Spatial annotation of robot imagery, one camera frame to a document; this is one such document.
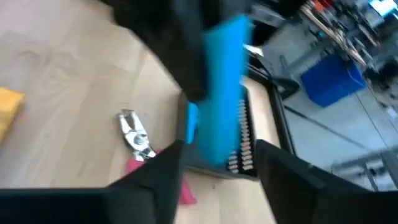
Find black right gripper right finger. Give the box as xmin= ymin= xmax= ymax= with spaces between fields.
xmin=254 ymin=139 xmax=398 ymax=224

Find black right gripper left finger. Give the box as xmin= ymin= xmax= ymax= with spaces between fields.
xmin=105 ymin=139 xmax=185 ymax=224

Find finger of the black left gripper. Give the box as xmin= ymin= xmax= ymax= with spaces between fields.
xmin=105 ymin=0 xmax=246 ymax=100
xmin=251 ymin=6 xmax=285 ymax=47

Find pink handled pliers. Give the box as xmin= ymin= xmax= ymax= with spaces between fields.
xmin=117 ymin=108 xmax=199 ymax=207

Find blue rectangular eraser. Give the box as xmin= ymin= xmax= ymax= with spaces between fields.
xmin=197 ymin=14 xmax=254 ymax=167
xmin=185 ymin=101 xmax=199 ymax=144

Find yellow green crayon box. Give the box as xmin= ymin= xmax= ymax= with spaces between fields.
xmin=0 ymin=86 xmax=25 ymax=142

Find gray metal floor base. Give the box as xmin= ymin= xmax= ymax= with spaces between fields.
xmin=331 ymin=146 xmax=398 ymax=192

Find tan wooden rod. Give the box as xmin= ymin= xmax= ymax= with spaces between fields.
xmin=298 ymin=2 xmax=368 ymax=66

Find black slotted plastic basket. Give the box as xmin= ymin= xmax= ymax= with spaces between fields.
xmin=176 ymin=83 xmax=259 ymax=182

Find blue plastic bin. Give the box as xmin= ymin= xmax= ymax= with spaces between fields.
xmin=300 ymin=52 xmax=368 ymax=108

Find black floor cable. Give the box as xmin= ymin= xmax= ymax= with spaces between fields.
xmin=282 ymin=104 xmax=371 ymax=150

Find black metal table frame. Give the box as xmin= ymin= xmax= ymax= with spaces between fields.
xmin=244 ymin=43 xmax=302 ymax=156

